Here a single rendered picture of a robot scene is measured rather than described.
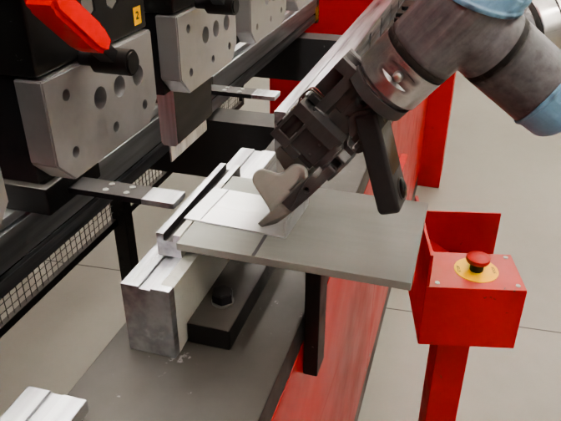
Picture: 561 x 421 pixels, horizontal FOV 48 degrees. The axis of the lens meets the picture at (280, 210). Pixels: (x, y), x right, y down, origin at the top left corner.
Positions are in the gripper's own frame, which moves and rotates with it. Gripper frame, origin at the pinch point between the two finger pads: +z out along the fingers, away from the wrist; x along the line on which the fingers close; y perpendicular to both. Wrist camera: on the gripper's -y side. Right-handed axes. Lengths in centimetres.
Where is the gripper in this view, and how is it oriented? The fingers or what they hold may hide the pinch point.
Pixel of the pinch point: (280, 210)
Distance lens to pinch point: 75.0
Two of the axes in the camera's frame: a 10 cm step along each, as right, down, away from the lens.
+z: -6.0, 5.6, 5.7
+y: -7.2, -6.9, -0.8
